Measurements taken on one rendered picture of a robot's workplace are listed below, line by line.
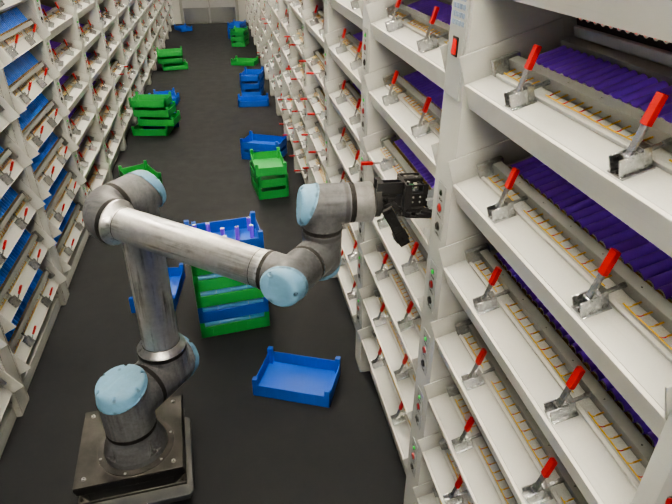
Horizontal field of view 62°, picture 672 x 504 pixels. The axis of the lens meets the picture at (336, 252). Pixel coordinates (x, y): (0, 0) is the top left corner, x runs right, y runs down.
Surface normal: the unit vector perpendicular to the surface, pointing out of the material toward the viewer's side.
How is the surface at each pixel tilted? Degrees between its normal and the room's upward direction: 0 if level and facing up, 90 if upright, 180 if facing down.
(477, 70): 90
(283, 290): 89
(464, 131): 90
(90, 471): 2
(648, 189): 18
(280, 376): 0
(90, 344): 0
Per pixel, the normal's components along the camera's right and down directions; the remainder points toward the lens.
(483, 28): 0.18, 0.50
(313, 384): 0.00, -0.86
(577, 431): -0.30, -0.79
